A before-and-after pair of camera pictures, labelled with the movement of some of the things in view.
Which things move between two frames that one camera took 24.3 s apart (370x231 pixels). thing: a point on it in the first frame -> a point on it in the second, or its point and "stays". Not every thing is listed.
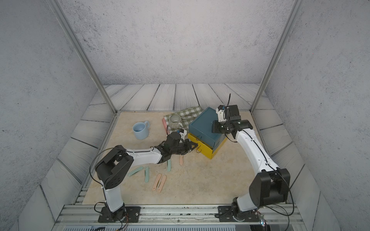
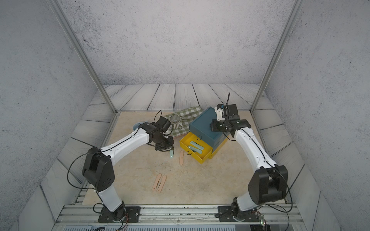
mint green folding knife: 146,179 -> 194,149
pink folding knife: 181,158 stays
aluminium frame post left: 56,6 stays
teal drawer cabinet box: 201,128 stays
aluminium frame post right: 278,53 stays
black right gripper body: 219,128 stays
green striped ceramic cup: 175,121 stays
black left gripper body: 183,148 -> 165,144
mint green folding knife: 169,165 -> 197,145
